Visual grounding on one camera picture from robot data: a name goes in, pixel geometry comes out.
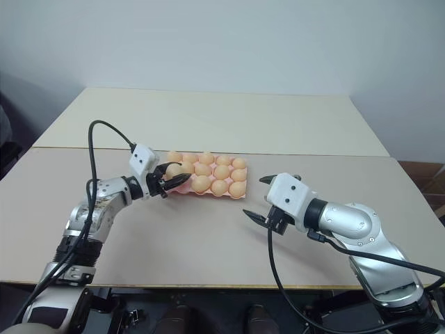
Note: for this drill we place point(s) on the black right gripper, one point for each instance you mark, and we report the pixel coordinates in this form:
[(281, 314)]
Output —
[(278, 221)]

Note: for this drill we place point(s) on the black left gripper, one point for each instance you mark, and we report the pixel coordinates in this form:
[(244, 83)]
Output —
[(154, 186)]

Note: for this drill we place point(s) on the beige egg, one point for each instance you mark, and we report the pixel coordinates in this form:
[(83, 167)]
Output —
[(238, 174), (203, 169), (219, 186), (189, 167), (239, 163), (221, 171), (189, 157), (201, 183), (206, 158), (172, 171), (173, 157), (223, 160), (237, 189)]

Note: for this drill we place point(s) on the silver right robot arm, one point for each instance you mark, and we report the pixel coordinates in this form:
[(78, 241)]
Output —
[(361, 226)]

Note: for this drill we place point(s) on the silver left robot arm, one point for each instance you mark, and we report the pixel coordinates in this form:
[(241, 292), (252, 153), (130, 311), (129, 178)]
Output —
[(104, 205)]

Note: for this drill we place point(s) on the pink egg carton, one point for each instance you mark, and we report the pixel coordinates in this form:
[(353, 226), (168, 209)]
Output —
[(182, 188)]

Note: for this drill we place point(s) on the dark brown rounded shape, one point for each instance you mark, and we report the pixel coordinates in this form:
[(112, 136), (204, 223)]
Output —
[(261, 319), (178, 319)]

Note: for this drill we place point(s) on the dark chair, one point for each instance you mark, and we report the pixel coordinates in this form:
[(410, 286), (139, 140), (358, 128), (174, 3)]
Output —
[(7, 139)]

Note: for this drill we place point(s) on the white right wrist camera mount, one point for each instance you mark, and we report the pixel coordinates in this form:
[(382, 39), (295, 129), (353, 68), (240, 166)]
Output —
[(290, 195)]

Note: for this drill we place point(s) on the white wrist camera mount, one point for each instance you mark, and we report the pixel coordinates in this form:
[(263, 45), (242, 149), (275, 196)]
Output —
[(142, 160), (290, 195)]

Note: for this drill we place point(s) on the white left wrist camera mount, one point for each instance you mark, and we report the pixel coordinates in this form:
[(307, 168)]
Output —
[(142, 160)]

